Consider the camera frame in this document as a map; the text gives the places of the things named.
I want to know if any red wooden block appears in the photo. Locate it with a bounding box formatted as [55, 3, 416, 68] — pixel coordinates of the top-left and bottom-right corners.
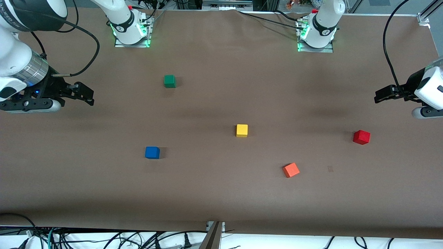
[353, 130, 371, 145]

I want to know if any blue wooden block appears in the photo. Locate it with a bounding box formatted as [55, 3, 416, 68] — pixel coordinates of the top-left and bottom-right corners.
[145, 146, 161, 160]

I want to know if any aluminium corner profile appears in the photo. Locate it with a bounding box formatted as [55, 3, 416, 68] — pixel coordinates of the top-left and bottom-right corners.
[417, 0, 443, 25]

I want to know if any orange wooden block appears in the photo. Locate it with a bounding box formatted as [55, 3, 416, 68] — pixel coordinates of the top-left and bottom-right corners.
[282, 162, 300, 178]

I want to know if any brown table cover sheet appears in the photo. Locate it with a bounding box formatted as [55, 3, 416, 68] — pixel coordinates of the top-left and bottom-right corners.
[0, 9, 443, 239]

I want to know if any aluminium bar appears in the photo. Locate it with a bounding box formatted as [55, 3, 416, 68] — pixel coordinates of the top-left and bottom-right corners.
[199, 221, 224, 249]

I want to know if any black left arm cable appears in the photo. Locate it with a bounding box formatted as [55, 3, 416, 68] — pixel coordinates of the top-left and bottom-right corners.
[382, 0, 412, 101]

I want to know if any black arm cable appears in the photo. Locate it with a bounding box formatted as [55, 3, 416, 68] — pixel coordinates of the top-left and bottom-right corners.
[382, 0, 412, 101]
[30, 0, 101, 77]

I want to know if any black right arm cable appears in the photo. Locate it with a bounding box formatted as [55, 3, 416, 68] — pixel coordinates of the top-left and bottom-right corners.
[30, 0, 101, 77]

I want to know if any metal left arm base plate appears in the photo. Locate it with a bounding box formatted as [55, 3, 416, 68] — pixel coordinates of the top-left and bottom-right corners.
[297, 17, 334, 53]

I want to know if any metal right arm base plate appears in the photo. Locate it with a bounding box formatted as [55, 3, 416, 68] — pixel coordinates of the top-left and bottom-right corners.
[114, 16, 153, 48]

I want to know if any aluminium frame rail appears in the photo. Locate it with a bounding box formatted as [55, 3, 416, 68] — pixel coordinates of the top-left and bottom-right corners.
[202, 0, 253, 11]

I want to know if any white metal bracket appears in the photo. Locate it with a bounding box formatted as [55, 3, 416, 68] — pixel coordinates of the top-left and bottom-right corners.
[206, 221, 226, 233]

